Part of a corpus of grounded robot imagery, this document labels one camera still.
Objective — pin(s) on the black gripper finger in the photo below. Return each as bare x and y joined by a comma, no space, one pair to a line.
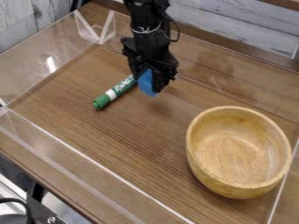
137,66
160,80

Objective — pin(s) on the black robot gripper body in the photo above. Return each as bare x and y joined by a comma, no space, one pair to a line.
152,47

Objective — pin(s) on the blue foam block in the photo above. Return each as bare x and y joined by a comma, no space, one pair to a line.
144,83

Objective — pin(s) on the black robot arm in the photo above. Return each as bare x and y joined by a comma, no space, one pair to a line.
148,16

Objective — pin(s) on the light wooden bowl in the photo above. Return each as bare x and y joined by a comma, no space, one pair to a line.
238,151

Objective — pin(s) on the green dry erase marker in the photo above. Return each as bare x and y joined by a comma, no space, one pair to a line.
115,92

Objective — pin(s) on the clear acrylic tray wall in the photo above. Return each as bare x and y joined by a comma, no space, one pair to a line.
115,162

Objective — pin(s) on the black metal table frame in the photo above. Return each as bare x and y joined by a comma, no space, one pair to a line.
37,213

